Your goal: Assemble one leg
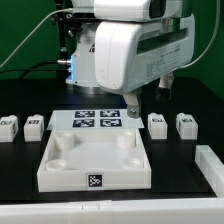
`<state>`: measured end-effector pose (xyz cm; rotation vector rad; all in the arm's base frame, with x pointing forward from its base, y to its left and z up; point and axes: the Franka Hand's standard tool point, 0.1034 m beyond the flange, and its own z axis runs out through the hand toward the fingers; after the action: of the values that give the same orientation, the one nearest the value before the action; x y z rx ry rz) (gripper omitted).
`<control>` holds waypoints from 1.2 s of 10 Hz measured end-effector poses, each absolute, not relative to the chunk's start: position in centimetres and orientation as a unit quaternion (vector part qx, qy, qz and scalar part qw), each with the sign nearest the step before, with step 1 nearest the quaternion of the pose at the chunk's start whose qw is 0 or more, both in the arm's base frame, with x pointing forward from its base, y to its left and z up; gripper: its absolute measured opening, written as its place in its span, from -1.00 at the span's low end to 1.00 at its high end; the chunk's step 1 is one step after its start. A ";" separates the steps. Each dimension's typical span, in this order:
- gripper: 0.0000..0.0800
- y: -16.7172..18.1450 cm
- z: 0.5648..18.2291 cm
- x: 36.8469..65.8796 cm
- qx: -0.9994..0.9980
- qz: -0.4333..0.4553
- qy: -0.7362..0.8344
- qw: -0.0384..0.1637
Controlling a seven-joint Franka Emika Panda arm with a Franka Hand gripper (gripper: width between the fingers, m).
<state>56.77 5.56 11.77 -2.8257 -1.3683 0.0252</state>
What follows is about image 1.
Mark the white fiducial marker sheet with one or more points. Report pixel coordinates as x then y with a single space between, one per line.
84 119

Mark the white L-shaped fence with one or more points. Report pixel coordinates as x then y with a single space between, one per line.
156 211

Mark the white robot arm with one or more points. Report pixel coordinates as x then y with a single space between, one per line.
83 59

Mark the white square tabletop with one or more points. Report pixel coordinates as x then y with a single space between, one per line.
94 159

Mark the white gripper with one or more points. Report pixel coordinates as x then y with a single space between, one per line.
130 55

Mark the black camera on stand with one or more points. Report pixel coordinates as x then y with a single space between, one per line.
67 27

